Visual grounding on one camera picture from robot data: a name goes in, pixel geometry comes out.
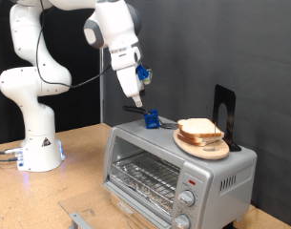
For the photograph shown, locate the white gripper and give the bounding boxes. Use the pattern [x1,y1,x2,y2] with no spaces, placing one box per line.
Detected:
[110,46,146,109]

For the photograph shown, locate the grey base cable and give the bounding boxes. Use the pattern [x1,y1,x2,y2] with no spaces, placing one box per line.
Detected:
[0,156,20,163]
[0,147,24,156]

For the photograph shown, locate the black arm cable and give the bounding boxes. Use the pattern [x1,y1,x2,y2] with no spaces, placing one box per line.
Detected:
[34,0,113,90]

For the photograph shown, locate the black metal bookend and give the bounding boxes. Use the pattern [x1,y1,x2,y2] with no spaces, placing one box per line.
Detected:
[212,84,242,153]

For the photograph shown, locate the metal spatula with blue block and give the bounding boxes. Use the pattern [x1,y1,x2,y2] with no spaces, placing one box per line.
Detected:
[121,105,178,131]

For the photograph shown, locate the silver oven knob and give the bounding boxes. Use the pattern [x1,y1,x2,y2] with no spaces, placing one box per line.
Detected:
[177,189,197,208]
[173,214,192,229]

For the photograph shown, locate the thin metal pin on board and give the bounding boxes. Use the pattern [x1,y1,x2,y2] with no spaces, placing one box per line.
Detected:
[213,122,218,151]

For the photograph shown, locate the metal oven rack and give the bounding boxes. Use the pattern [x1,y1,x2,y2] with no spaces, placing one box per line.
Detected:
[110,152,181,214]

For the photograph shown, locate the vertical metal pole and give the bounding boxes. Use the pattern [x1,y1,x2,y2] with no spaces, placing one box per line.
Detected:
[98,47,105,124]

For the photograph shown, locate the glass oven door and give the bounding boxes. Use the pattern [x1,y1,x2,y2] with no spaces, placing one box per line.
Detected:
[57,180,173,229]

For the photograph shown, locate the silver toaster oven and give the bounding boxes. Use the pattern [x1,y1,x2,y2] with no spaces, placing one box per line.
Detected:
[101,115,258,229]

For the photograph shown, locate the wooden crate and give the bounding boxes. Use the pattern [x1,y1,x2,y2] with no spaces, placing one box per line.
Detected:
[110,192,163,229]

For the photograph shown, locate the round wooden board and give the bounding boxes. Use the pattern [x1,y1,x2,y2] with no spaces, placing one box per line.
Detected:
[173,128,231,161]

